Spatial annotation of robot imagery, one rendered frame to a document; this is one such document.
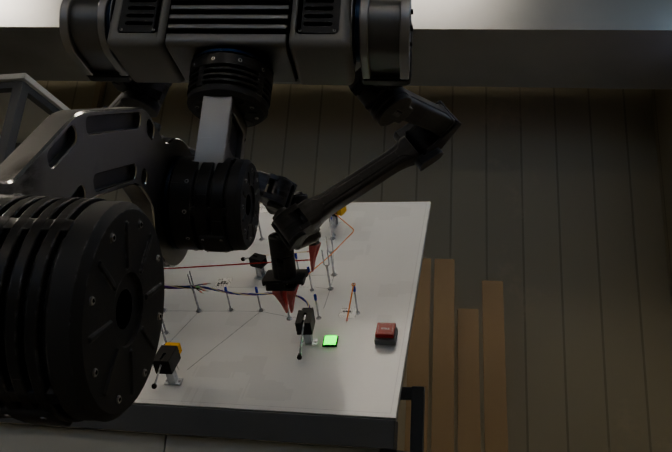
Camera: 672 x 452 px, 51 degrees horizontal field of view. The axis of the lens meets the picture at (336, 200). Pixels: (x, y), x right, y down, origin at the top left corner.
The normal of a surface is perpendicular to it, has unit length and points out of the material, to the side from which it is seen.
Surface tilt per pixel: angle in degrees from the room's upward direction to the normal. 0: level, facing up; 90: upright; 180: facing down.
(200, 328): 50
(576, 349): 90
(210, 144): 90
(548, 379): 90
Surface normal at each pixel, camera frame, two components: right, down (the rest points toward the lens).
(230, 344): -0.12, -0.87
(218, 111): -0.09, -0.34
